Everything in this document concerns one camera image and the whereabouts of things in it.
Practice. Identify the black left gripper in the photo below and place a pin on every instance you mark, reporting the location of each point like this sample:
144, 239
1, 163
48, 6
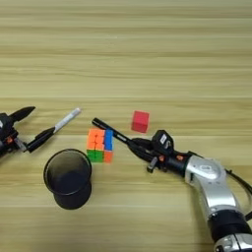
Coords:
6, 146

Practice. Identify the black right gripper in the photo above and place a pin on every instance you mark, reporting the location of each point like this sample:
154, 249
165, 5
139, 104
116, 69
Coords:
175, 162

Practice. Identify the red cube block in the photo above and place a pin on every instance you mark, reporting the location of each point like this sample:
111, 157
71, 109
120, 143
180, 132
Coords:
140, 121

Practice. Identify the black marker pen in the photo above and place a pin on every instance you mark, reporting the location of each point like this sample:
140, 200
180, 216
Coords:
110, 129

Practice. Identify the multicolour puzzle cube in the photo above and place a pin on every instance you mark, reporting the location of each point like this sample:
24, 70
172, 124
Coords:
98, 144

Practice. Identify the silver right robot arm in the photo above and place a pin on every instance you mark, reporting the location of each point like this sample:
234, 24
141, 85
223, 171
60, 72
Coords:
210, 183

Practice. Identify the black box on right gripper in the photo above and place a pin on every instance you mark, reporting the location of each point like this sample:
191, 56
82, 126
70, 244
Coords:
162, 141

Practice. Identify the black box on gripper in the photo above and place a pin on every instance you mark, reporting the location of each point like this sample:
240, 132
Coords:
162, 141
6, 126

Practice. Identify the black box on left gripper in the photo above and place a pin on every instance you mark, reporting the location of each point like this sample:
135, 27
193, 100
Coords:
6, 126

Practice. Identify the white marker with black cap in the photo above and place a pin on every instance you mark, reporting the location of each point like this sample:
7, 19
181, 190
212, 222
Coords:
67, 119

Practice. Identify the black mesh pen cup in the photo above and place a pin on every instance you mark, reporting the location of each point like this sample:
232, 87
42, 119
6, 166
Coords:
70, 197

